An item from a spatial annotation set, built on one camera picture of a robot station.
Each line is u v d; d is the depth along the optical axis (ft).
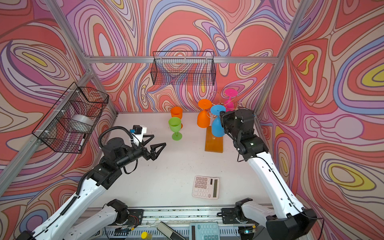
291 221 1.18
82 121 2.34
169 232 2.20
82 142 2.37
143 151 1.94
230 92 2.77
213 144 3.29
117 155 1.71
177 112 3.42
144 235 2.02
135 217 2.39
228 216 2.41
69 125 2.36
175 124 3.22
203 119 2.77
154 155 1.97
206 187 2.68
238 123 1.62
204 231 2.23
